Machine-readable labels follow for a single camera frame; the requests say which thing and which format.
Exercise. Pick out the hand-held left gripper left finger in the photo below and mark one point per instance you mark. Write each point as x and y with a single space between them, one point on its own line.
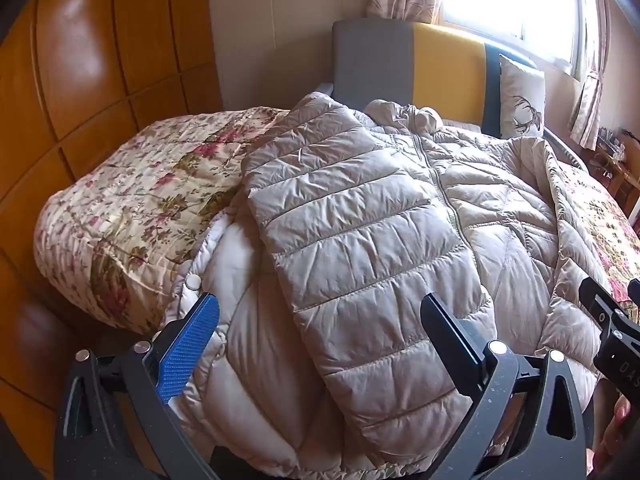
186 355

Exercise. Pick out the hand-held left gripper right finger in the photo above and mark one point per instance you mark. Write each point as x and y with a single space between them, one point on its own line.
452 345

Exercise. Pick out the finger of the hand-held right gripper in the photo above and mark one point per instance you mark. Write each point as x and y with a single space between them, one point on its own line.
600 307

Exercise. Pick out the beige puffer jacket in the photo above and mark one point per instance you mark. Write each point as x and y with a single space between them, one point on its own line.
360 230

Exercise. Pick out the person's right hand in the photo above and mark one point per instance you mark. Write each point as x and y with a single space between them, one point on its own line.
612 440

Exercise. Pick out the cluttered wooden shelf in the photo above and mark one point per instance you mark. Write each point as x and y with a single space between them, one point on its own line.
617 160

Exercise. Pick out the floral quilted bedspread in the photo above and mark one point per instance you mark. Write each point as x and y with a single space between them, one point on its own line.
130 200

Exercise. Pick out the white deer print pillow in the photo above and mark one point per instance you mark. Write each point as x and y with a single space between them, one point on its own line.
522 97

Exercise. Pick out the grey and yellow headboard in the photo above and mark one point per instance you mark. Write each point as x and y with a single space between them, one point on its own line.
440 70

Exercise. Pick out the wooden wardrobe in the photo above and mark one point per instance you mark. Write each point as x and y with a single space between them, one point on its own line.
85 90

